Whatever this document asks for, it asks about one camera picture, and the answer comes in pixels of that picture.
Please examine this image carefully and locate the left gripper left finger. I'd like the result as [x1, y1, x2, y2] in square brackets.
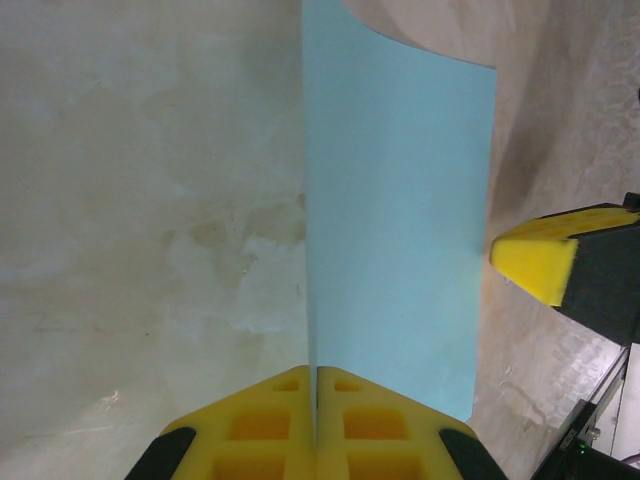
[124, 364, 319, 480]

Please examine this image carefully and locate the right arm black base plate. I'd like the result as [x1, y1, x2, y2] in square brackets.
[549, 394, 640, 480]

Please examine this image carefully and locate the light blue paper sheet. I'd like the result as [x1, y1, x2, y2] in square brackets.
[301, 0, 501, 424]

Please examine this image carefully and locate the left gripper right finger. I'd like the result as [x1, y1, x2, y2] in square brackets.
[317, 365, 506, 480]

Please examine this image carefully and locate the long aluminium mounting rail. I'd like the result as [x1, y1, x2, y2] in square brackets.
[587, 343, 640, 406]

